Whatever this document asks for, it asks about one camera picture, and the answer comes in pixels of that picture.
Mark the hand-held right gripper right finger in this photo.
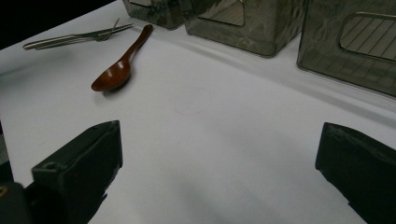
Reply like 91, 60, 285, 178
315, 121, 396, 224

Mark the silver metal fork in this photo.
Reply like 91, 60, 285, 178
22, 17, 120, 50

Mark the smoky transparent plastic bin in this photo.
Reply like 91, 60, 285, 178
121, 0, 186, 31
183, 0, 307, 59
296, 0, 396, 98

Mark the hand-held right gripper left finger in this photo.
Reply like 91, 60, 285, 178
31, 119, 124, 224

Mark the dark brown wooden spoon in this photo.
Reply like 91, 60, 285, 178
91, 23, 154, 93

